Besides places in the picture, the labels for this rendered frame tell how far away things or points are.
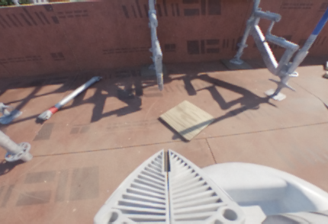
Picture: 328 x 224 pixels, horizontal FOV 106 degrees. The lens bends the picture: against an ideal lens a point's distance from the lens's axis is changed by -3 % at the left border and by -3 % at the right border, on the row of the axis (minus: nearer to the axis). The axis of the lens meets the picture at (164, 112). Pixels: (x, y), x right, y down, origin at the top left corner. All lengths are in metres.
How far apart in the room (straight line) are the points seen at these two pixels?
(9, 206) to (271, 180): 1.14
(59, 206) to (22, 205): 0.19
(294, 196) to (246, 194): 0.12
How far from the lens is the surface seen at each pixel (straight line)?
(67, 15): 1.89
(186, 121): 1.00
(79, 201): 0.88
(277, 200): 0.56
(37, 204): 1.00
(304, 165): 1.15
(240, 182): 0.46
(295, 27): 2.58
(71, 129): 1.21
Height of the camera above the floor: 0.75
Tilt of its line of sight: 44 degrees down
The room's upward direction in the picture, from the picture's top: 2 degrees counter-clockwise
